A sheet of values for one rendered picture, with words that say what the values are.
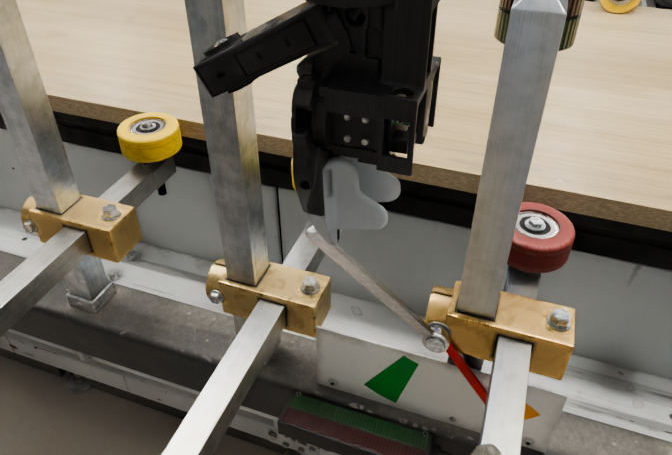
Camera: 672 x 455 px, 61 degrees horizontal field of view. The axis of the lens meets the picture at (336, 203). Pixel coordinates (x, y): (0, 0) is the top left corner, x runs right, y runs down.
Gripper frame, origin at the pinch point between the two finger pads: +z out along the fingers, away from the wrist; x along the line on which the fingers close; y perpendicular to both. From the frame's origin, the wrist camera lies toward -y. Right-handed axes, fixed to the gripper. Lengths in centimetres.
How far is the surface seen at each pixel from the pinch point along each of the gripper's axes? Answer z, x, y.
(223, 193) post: 4.0, 6.1, -13.1
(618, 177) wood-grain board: 9.1, 30.5, 25.1
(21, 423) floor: 99, 17, -88
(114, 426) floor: 99, 24, -66
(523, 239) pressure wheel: 8.4, 14.4, 15.6
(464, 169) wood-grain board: 9.0, 26.1, 7.8
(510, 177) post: -3.8, 6.1, 13.1
